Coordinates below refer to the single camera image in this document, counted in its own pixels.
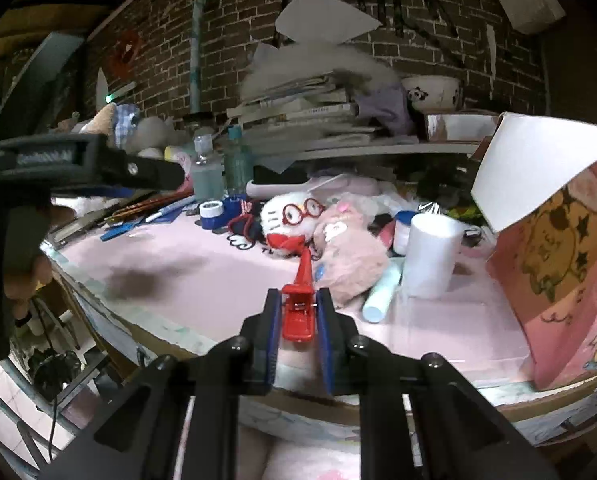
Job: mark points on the light blue bottle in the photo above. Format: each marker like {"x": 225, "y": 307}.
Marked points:
{"x": 382, "y": 292}

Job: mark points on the white pen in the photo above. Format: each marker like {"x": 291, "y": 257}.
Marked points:
{"x": 161, "y": 215}

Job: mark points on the red plastic clip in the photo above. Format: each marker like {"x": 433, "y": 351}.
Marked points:
{"x": 298, "y": 315}

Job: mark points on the person's left hand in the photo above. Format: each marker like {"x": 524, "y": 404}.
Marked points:
{"x": 28, "y": 272}

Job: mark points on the white cylinder jar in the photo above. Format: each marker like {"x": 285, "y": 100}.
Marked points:
{"x": 428, "y": 260}

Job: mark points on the pink tube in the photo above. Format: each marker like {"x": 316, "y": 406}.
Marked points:
{"x": 386, "y": 232}

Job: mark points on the blue round container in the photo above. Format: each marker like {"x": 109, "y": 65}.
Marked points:
{"x": 236, "y": 205}

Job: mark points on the white cat plush red glasses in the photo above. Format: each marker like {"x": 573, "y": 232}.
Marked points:
{"x": 276, "y": 220}

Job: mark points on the red heart decoration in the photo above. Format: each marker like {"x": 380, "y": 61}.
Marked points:
{"x": 126, "y": 52}

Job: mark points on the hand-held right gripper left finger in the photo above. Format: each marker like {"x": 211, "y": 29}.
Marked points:
{"x": 273, "y": 330}

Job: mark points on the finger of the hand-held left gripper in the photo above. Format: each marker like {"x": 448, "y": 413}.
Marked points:
{"x": 88, "y": 162}

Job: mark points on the white paper sheet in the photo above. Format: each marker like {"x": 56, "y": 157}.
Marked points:
{"x": 323, "y": 17}

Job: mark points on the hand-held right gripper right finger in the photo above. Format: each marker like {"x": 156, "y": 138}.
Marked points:
{"x": 324, "y": 340}

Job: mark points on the pink printed paper bag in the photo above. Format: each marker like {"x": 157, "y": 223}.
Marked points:
{"x": 553, "y": 270}

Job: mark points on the dog plush plaid cloth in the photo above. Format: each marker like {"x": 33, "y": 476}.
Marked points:
{"x": 103, "y": 117}

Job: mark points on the white bottle blue cap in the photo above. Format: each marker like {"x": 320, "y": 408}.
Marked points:
{"x": 402, "y": 232}

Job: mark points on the green plastic bottle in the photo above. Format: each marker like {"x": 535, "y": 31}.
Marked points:
{"x": 237, "y": 165}

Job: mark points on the white shelf board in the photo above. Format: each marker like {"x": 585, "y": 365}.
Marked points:
{"x": 378, "y": 150}

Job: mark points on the purple cloth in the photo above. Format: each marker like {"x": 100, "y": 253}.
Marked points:
{"x": 383, "y": 107}

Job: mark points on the pastel tissue packet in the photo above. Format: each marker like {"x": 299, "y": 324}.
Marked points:
{"x": 175, "y": 153}

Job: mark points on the brown cardboard box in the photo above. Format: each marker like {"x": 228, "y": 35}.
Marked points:
{"x": 458, "y": 127}

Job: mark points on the green glow stick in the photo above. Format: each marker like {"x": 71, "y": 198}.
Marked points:
{"x": 121, "y": 90}

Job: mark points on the blue tape roll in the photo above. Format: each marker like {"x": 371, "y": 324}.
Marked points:
{"x": 211, "y": 217}

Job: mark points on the pink fluffy plush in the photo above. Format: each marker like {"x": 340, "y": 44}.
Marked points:
{"x": 351, "y": 260}

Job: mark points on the clear plastic bottle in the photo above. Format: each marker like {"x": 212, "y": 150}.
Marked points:
{"x": 207, "y": 180}

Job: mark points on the green striped wrapper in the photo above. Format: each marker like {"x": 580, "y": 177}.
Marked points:
{"x": 461, "y": 212}

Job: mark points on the rolled poster tube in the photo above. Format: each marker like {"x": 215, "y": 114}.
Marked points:
{"x": 197, "y": 50}

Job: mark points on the white panda bowl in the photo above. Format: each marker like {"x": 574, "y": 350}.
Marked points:
{"x": 438, "y": 92}

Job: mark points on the orange pencils bundle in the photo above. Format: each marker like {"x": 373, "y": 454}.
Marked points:
{"x": 148, "y": 207}

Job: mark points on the stack of books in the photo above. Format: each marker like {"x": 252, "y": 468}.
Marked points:
{"x": 298, "y": 110}

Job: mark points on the white fluffy fur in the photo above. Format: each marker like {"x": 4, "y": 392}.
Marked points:
{"x": 318, "y": 62}

